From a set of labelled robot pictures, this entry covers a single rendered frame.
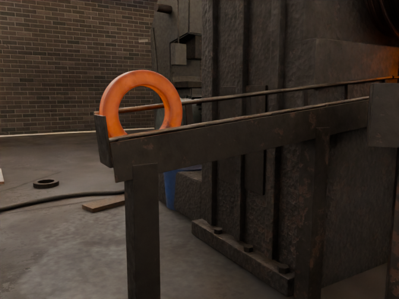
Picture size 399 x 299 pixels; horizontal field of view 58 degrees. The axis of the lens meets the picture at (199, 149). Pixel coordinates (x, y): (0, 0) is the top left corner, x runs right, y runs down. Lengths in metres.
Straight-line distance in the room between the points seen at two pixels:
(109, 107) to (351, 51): 0.88
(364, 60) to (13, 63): 6.05
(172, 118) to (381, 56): 0.91
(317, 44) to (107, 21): 6.22
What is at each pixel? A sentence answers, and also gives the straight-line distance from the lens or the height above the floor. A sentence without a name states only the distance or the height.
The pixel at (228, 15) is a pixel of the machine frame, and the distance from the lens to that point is 1.61.
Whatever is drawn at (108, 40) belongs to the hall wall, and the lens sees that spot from 7.19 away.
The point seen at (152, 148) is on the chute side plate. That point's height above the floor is 0.58.
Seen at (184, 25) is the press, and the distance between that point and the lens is 5.57.
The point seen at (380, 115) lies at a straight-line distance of 0.88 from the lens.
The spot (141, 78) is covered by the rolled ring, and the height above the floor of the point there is 0.73.
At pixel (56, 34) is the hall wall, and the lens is 6.99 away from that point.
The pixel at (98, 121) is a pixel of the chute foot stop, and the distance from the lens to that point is 0.79.
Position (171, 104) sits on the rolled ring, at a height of 0.67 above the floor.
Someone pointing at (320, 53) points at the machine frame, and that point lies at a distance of 1.24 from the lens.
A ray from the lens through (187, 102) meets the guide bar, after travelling 0.91.
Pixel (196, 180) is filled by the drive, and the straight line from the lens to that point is 1.93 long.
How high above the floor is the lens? 0.70
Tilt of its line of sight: 9 degrees down
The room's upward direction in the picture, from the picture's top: straight up
